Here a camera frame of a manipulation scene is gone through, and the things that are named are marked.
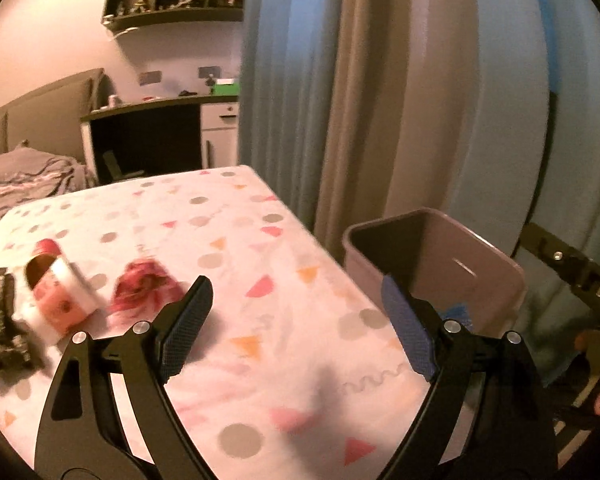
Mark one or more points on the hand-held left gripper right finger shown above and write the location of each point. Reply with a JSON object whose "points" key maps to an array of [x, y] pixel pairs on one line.
{"points": [[409, 330]]}

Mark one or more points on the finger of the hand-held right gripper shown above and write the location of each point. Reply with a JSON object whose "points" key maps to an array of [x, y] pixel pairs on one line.
{"points": [[555, 257]]}

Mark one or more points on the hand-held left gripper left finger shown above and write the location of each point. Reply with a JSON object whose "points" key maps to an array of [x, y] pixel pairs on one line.
{"points": [[186, 330]]}

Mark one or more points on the grey trash bin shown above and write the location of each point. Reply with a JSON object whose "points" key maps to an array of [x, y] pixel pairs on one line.
{"points": [[480, 265]]}

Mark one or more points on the person's right hand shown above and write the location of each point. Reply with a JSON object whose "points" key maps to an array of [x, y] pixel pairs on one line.
{"points": [[594, 345]]}

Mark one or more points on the red crumpled plastic bag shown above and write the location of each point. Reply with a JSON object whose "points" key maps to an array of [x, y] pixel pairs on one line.
{"points": [[140, 286]]}

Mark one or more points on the pink and white cup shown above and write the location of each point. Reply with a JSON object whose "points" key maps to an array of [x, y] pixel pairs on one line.
{"points": [[55, 302]]}

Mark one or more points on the light blue curtain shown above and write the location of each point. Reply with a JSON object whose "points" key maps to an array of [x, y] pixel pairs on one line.
{"points": [[505, 110]]}

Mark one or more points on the dark chair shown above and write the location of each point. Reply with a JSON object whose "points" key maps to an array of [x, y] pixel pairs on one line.
{"points": [[117, 167]]}

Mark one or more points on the black crumpled wrapper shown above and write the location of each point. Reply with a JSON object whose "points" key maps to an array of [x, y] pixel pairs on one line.
{"points": [[5, 347]]}

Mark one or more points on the white drawer cabinet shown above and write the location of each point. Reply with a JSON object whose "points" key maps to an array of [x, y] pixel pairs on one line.
{"points": [[220, 140]]}

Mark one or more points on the grey crumpled blanket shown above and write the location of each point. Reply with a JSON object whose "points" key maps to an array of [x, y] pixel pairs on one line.
{"points": [[25, 180]]}

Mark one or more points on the beige curtain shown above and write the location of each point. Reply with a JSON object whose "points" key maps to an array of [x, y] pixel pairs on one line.
{"points": [[370, 110]]}

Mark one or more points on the dark desk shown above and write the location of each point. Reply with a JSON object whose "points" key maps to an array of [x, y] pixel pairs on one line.
{"points": [[145, 107]]}

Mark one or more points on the green box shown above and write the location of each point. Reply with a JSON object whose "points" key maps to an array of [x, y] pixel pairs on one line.
{"points": [[227, 88]]}

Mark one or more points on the grey padded headboard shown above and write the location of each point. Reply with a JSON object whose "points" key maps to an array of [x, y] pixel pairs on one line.
{"points": [[40, 110]]}

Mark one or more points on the grey wall socket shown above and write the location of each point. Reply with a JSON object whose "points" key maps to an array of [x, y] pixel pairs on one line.
{"points": [[209, 72], [150, 78]]}

